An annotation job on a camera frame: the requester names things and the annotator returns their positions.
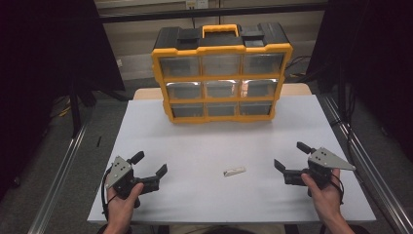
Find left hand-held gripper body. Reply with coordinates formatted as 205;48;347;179
105;155;160;199

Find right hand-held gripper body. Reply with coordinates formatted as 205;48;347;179
282;146;357;190

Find small white stick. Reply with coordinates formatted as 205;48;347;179
223;166;247;177

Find yellow black drawer organizer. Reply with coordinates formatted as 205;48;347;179
150;21;294;125

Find person's left hand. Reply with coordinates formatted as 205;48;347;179
105;181;145;229

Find person's right hand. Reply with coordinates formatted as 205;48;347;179
300;169;344;226

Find black metal stand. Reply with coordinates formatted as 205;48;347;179
68;76;83;138

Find rows of clear drawers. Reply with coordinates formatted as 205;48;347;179
159;53;286;118

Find black curtain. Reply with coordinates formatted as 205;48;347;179
0;0;127;199
306;0;413;164

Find black horizontal bar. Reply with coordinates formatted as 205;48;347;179
96;2;329;24

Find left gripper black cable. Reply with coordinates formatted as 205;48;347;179
100;165;118;222

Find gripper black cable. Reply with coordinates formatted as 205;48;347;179
330;176;346;207
100;165;118;222

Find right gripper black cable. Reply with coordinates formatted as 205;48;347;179
330;176;346;207

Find metal floor rail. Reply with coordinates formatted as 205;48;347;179
27;125;89;234
319;94;413;234

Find black floor cables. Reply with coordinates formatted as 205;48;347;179
284;55;314;80

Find yellow floor cable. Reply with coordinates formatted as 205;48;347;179
57;102;73;119

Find white wall outlet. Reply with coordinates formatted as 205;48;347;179
185;0;209;10

